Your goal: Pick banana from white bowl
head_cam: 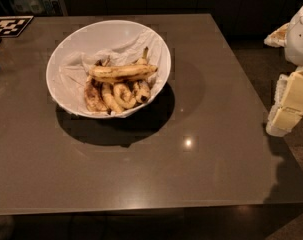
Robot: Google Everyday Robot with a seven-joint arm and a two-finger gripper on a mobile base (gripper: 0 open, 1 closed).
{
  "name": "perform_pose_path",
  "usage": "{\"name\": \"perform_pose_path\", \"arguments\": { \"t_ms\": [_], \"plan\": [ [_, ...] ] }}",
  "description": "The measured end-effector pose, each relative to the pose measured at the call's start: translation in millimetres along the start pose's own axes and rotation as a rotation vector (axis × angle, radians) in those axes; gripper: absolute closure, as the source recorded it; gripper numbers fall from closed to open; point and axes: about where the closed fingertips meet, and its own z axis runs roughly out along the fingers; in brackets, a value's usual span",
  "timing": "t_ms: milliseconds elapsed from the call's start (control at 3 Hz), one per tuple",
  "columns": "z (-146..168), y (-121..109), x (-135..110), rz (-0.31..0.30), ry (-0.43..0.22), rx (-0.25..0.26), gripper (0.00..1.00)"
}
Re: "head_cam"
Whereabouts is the curved middle banana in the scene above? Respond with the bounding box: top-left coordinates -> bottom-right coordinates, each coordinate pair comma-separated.
113,83 -> 136,109

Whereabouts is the white bowl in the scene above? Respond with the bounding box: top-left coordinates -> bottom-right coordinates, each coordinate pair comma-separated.
46,20 -> 171,119

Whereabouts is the leftmost brown banana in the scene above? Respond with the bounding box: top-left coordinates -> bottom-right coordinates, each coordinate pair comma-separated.
84,76 -> 109,112

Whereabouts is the black white fiducial marker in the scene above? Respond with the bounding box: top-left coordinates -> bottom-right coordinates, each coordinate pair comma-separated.
0,16 -> 33,38

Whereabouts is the spotted banana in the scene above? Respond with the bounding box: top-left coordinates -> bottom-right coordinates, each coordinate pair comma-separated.
89,64 -> 158,83

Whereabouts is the right dark-tipped banana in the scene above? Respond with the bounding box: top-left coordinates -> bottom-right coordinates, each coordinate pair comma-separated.
133,80 -> 151,103

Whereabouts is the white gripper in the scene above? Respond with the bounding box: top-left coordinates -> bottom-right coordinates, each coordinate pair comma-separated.
264,6 -> 303,137

